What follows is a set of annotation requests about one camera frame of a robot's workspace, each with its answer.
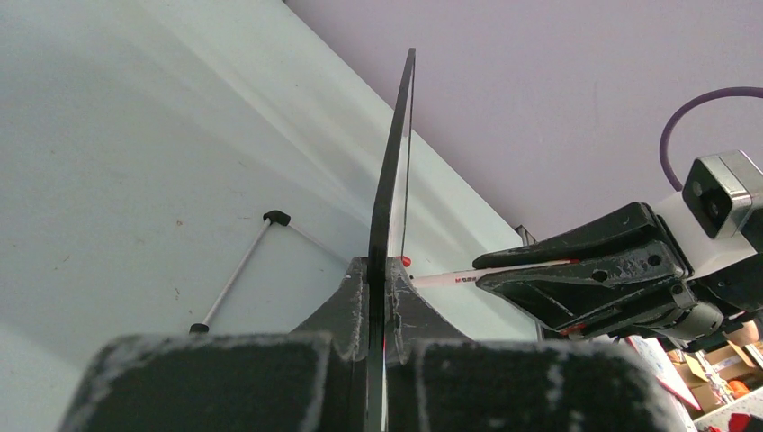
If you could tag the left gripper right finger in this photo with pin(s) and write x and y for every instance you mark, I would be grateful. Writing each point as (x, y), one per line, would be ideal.
(440, 380)

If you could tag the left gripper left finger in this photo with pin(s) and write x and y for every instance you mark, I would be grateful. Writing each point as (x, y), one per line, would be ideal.
(310, 379)

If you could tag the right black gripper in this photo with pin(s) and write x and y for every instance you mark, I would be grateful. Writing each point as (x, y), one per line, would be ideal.
(611, 277)

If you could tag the red whiteboard marker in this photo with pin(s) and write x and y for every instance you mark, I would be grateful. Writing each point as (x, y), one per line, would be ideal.
(472, 276)

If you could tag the white board black frame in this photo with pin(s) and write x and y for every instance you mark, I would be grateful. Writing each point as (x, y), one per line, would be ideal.
(387, 241)

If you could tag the aluminium frame rail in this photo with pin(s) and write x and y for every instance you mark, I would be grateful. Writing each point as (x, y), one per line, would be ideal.
(526, 237)

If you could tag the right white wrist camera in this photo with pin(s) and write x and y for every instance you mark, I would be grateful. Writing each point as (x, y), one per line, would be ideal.
(716, 217)

